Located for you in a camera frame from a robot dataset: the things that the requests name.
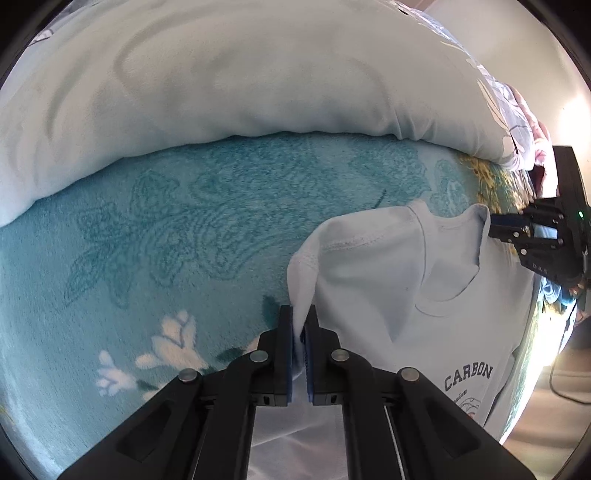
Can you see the light blue printed t-shirt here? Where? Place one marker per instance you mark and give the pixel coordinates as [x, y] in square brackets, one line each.
[443, 277]

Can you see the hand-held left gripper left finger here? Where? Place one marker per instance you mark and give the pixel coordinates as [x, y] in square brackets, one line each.
[286, 355]

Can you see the teal floral blanket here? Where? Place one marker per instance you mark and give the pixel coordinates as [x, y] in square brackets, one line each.
[138, 240]

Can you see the pink cloth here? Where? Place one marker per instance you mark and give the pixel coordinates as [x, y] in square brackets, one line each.
[538, 138]

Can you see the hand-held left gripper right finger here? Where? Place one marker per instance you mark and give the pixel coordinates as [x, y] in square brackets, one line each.
[308, 364]

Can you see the light blue floral duvet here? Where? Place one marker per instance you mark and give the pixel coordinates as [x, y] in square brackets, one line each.
[231, 83]

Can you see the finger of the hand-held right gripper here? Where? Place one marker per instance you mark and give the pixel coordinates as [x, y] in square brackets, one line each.
[505, 233]
[508, 220]

